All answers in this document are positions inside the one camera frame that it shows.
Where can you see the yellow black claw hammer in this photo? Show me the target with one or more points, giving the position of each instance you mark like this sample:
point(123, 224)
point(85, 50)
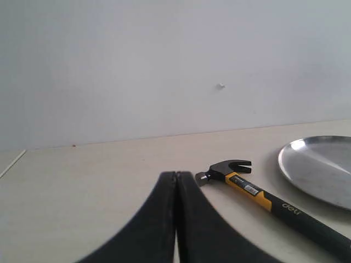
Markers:
point(229, 172)

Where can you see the round steel plate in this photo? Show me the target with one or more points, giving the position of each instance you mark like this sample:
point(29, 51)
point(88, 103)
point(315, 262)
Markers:
point(320, 167)

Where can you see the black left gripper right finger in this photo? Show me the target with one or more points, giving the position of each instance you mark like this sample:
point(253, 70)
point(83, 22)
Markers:
point(203, 235)

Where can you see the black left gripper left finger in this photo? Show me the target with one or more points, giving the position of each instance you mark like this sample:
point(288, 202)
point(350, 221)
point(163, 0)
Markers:
point(150, 234)

